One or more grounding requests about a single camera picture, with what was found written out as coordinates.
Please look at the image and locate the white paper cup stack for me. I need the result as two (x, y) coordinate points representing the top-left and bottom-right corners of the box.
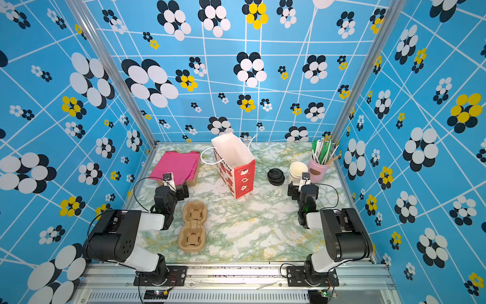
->
(289, 162), (308, 184)

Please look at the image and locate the brown pulp cup carrier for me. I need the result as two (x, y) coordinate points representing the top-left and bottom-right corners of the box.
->
(178, 201), (208, 253)

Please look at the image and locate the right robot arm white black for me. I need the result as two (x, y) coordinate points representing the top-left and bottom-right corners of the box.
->
(287, 183), (373, 287)

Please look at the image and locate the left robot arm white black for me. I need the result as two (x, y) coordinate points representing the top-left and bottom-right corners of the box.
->
(84, 184), (189, 288)

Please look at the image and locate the pink napkin stack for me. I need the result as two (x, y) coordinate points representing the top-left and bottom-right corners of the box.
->
(148, 151), (201, 182)

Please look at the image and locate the brown cardboard napkin tray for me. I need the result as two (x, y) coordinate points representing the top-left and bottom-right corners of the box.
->
(156, 151), (201, 187)

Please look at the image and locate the pink straw holder cup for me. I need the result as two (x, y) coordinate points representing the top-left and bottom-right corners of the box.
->
(308, 158), (331, 183)

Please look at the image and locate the red white paper gift bag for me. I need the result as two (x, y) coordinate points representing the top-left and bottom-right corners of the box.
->
(200, 133), (256, 199)

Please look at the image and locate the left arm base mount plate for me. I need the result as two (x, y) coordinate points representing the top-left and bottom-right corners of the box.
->
(133, 265), (188, 287)

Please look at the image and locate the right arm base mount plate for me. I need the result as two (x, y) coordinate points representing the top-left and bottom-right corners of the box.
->
(283, 265), (340, 289)

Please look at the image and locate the aluminium front rail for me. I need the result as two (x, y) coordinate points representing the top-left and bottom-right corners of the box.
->
(72, 261), (401, 303)

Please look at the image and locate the right aluminium corner post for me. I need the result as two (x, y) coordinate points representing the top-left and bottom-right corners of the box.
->
(332, 0), (406, 142)

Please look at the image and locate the aluminium corner post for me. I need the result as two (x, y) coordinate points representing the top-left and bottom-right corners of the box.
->
(332, 0), (406, 142)
(66, 0), (157, 149)

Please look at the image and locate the left aluminium corner post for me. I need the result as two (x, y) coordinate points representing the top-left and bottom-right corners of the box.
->
(66, 0), (157, 149)

